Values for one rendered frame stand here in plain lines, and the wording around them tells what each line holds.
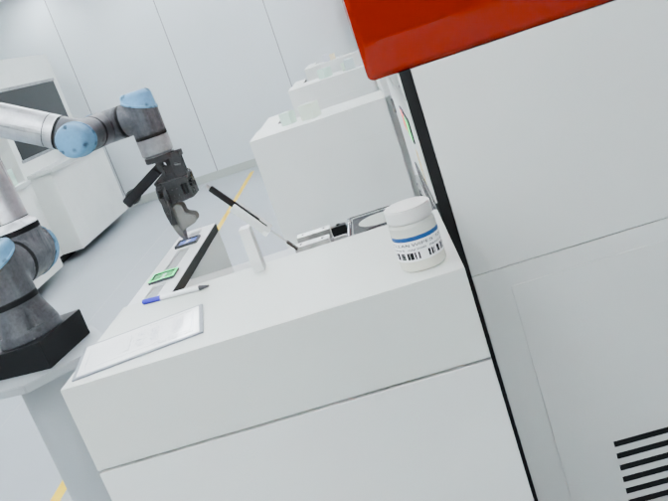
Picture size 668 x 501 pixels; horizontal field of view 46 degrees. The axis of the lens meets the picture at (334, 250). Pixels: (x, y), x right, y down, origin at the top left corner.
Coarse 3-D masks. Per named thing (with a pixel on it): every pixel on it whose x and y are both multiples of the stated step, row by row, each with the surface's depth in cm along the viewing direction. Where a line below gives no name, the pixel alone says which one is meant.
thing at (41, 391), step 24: (96, 336) 192; (72, 360) 180; (0, 384) 180; (24, 384) 175; (48, 384) 184; (48, 408) 185; (48, 432) 187; (72, 432) 187; (72, 456) 189; (72, 480) 191; (96, 480) 191
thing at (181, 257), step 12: (204, 228) 201; (180, 240) 196; (204, 240) 188; (168, 252) 187; (180, 252) 184; (192, 252) 178; (168, 264) 175; (180, 264) 171; (180, 276) 161; (144, 288) 161; (156, 288) 160; (168, 288) 155; (132, 300) 156
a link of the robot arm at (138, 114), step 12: (120, 96) 178; (132, 96) 177; (144, 96) 178; (120, 108) 179; (132, 108) 177; (144, 108) 178; (156, 108) 180; (120, 120) 179; (132, 120) 178; (144, 120) 178; (156, 120) 180; (132, 132) 181; (144, 132) 179; (156, 132) 180
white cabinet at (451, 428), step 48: (432, 384) 116; (480, 384) 116; (240, 432) 119; (288, 432) 119; (336, 432) 119; (384, 432) 119; (432, 432) 119; (480, 432) 119; (144, 480) 122; (192, 480) 122; (240, 480) 122; (288, 480) 121; (336, 480) 121; (384, 480) 121; (432, 480) 121; (480, 480) 121
